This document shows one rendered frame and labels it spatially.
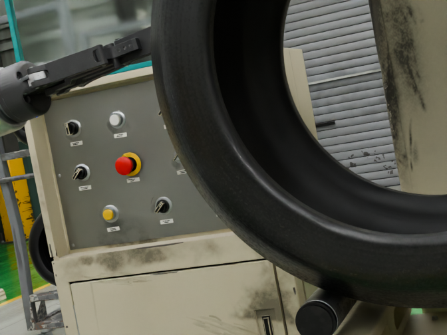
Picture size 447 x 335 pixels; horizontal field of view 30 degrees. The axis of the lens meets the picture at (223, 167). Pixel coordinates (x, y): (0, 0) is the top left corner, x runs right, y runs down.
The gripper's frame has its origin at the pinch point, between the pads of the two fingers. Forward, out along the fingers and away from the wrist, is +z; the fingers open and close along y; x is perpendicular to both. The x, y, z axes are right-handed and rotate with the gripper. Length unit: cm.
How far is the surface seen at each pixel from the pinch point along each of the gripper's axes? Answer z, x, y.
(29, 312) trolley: -242, 62, 295
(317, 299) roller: 13.9, 34.2, -9.2
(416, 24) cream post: 29.3, 6.9, 26.6
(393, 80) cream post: 23.8, 13.4, 26.5
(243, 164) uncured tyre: 11.7, 17.9, -12.4
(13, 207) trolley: -232, 3, 297
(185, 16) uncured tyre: 10.6, 1.2, -12.1
